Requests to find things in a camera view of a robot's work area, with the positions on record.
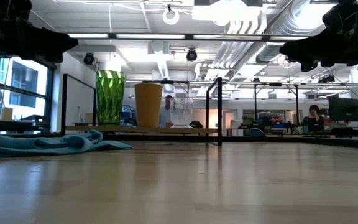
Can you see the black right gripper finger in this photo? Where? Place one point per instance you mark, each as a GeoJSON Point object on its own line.
{"type": "Point", "coordinates": [312, 49]}

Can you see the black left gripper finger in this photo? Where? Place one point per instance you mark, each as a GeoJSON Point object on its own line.
{"type": "Point", "coordinates": [54, 43]}

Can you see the green faceted plastic cup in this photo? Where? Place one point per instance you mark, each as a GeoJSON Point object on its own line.
{"type": "Point", "coordinates": [110, 99]}

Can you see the orange plastic cup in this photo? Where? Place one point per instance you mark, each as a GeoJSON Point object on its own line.
{"type": "Point", "coordinates": [148, 105]}

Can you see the clear plastic cup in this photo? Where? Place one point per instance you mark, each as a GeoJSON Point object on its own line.
{"type": "Point", "coordinates": [182, 113]}

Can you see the black ceiling spotlight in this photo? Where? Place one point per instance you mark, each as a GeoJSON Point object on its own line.
{"type": "Point", "coordinates": [89, 58]}
{"type": "Point", "coordinates": [191, 55]}

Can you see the black desktop monitor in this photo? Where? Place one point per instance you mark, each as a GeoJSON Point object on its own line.
{"type": "Point", "coordinates": [346, 109]}

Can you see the person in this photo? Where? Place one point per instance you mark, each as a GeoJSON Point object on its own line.
{"type": "Point", "coordinates": [167, 109]}
{"type": "Point", "coordinates": [313, 119]}

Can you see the yellow container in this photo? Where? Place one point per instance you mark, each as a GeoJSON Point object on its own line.
{"type": "Point", "coordinates": [6, 114]}

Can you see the black standing desk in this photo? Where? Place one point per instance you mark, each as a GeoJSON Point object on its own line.
{"type": "Point", "coordinates": [26, 125]}

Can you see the long ceiling light bar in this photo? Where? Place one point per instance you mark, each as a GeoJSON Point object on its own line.
{"type": "Point", "coordinates": [154, 36]}

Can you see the blue rounded item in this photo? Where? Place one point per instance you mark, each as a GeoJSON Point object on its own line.
{"type": "Point", "coordinates": [256, 132]}

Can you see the light blue cloth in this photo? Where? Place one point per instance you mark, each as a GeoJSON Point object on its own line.
{"type": "Point", "coordinates": [42, 144]}

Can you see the silver ventilation duct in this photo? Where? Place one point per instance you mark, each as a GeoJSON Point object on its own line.
{"type": "Point", "coordinates": [291, 21]}

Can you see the black metal frame stand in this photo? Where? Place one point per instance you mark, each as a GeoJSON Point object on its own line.
{"type": "Point", "coordinates": [275, 84]}

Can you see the wooden shelf with black frame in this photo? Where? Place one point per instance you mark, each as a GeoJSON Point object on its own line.
{"type": "Point", "coordinates": [135, 129]}

